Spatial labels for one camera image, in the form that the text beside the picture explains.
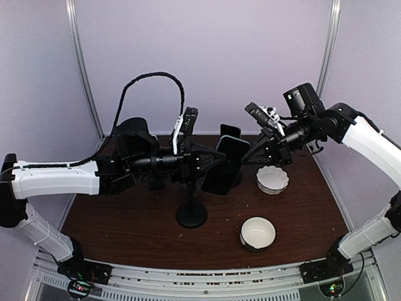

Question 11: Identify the aluminium front rail frame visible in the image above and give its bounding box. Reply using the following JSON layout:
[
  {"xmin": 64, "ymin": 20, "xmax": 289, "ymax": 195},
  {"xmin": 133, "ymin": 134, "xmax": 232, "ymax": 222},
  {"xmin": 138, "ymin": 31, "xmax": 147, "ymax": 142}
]
[{"xmin": 26, "ymin": 241, "xmax": 385, "ymax": 301}]

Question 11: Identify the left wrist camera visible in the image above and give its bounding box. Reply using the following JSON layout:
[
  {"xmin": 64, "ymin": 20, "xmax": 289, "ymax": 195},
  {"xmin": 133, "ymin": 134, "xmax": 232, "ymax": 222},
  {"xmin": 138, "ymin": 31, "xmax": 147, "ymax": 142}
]
[{"xmin": 172, "ymin": 107, "xmax": 199, "ymax": 155}]

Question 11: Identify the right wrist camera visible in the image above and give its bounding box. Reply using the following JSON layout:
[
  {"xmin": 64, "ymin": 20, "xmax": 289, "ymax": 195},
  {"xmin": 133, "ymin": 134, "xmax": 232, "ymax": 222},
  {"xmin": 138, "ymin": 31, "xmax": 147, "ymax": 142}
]
[{"xmin": 244, "ymin": 102, "xmax": 284, "ymax": 137}]

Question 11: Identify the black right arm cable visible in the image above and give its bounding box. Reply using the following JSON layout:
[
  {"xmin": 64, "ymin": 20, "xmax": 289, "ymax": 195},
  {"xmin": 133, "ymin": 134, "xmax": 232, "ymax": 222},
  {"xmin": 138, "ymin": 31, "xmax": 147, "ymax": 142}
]
[{"xmin": 341, "ymin": 250, "xmax": 366, "ymax": 283}]

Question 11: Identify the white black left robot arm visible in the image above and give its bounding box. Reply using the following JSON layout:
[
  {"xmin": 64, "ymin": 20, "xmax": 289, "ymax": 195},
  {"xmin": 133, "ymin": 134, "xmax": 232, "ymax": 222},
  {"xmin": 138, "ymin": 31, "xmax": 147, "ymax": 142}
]
[{"xmin": 1, "ymin": 117, "xmax": 226, "ymax": 278}]

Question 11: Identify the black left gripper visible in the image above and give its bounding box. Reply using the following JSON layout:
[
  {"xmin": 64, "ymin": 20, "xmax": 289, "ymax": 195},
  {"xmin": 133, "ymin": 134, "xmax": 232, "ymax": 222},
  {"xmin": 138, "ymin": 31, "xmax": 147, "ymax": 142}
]
[{"xmin": 128, "ymin": 139, "xmax": 227, "ymax": 184}]

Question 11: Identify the black folding phone stand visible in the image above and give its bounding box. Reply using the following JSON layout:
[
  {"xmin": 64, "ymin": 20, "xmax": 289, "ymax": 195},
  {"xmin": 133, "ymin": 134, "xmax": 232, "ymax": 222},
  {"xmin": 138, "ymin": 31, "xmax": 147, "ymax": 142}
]
[{"xmin": 147, "ymin": 178, "xmax": 167, "ymax": 191}]

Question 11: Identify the white round bowl black rim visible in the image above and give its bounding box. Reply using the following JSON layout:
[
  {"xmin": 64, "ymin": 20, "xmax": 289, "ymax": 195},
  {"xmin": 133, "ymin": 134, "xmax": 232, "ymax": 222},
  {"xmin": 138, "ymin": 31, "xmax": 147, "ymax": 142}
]
[{"xmin": 239, "ymin": 216, "xmax": 276, "ymax": 253}]

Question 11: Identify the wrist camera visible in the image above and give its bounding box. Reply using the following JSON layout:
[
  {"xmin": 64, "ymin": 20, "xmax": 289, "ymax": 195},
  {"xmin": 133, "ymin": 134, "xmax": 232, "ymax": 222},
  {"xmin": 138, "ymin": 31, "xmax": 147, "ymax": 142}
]
[
  {"xmin": 244, "ymin": 102, "xmax": 284, "ymax": 137},
  {"xmin": 172, "ymin": 107, "xmax": 199, "ymax": 155}
]

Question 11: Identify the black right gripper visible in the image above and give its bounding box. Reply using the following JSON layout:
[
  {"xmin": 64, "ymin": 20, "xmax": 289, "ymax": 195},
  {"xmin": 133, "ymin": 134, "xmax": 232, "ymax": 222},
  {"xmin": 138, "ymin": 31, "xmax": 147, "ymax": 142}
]
[{"xmin": 240, "ymin": 114, "xmax": 318, "ymax": 167}]

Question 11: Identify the dark smartphone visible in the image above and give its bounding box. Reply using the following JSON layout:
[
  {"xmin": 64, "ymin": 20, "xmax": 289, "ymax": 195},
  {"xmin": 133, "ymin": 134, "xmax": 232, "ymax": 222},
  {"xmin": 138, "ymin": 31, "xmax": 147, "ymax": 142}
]
[{"xmin": 200, "ymin": 135, "xmax": 251, "ymax": 196}]

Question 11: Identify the silver smartphone black screen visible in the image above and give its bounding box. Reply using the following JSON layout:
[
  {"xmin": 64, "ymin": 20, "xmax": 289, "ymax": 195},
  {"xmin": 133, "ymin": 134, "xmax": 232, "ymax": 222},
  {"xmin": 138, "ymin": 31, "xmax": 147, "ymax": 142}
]
[{"xmin": 220, "ymin": 124, "xmax": 241, "ymax": 139}]

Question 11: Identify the black gooseneck phone stand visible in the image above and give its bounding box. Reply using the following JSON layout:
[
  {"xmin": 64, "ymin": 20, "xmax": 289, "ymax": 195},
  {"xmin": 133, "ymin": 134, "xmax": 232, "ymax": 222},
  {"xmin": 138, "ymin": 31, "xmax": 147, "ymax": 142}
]
[{"xmin": 175, "ymin": 178, "xmax": 208, "ymax": 229}]

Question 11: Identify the white scalloped dish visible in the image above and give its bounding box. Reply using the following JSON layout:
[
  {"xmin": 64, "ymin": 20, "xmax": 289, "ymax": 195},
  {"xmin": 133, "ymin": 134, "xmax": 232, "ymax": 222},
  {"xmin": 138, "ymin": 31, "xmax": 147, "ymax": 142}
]
[{"xmin": 256, "ymin": 166, "xmax": 289, "ymax": 195}]

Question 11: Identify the black braided left cable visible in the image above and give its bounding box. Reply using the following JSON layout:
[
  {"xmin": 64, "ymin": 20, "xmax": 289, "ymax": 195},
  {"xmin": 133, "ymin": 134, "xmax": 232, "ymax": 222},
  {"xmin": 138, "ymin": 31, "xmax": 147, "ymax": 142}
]
[{"xmin": 65, "ymin": 71, "xmax": 185, "ymax": 166}]

